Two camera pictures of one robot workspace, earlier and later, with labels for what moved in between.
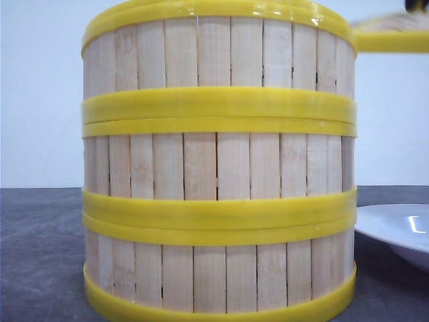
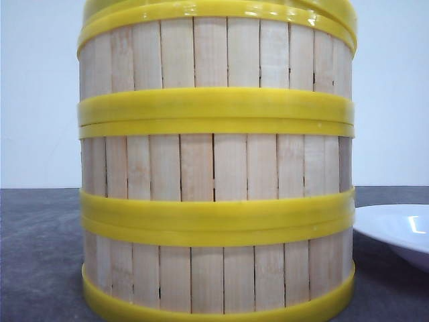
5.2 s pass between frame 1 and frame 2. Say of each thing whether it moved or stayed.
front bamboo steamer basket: stayed
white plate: stayed
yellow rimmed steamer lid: moved
